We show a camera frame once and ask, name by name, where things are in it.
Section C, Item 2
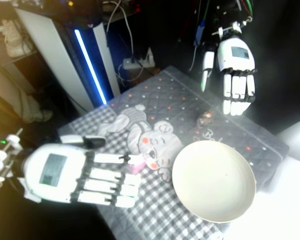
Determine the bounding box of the small brown candy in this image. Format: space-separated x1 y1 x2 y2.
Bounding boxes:
196 110 214 126

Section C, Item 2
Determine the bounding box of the blue plug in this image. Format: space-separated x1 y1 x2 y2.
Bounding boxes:
193 19 207 47

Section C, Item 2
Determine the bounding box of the cream round plate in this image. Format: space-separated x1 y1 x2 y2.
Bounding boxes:
171 139 257 224

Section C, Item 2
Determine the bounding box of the white power strip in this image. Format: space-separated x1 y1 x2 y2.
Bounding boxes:
121 47 156 70

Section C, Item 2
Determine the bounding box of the beige cloth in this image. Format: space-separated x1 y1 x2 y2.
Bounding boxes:
0 62 53 123

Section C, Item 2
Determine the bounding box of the white knitted item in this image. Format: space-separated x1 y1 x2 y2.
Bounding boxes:
2 19 32 58

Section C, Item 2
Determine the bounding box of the white tower with blue light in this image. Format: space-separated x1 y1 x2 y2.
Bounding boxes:
14 7 122 113

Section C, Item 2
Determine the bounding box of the grey bear print quilt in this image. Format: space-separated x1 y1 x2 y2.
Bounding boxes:
57 65 290 240

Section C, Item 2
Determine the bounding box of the white cable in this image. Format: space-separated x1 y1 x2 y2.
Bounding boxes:
106 0 136 61

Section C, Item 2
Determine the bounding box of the small pink object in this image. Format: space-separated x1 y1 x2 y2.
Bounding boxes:
126 159 147 175

